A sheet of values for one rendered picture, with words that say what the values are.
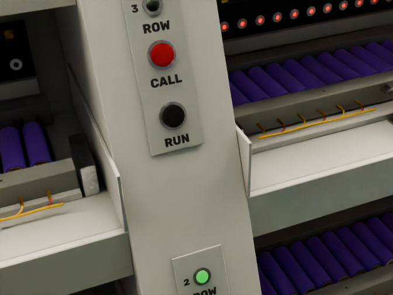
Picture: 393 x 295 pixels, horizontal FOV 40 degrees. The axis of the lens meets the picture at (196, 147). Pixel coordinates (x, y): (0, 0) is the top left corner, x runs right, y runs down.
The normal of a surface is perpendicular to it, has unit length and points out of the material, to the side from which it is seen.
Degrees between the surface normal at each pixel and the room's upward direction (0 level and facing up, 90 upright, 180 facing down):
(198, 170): 90
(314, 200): 112
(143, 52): 90
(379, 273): 22
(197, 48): 90
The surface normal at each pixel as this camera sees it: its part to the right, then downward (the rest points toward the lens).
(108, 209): -0.03, -0.82
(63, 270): 0.37, 0.52
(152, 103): 0.33, 0.17
